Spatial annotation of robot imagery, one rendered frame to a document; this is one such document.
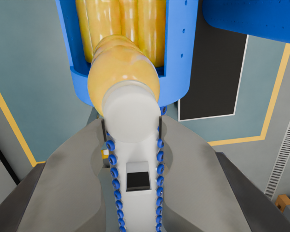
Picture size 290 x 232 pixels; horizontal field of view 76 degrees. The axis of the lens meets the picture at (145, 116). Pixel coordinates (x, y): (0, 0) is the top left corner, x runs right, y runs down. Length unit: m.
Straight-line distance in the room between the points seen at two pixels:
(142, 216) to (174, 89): 0.92
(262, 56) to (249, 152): 1.10
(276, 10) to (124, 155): 0.77
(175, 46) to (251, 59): 1.57
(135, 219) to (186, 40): 1.03
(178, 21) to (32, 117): 1.78
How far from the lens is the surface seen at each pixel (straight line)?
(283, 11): 0.80
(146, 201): 1.08
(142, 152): 0.83
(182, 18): 0.36
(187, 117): 1.71
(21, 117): 2.04
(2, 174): 2.35
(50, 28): 1.66
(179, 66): 0.37
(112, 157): 0.79
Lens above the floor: 1.55
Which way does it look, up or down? 60 degrees down
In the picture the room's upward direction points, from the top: 171 degrees clockwise
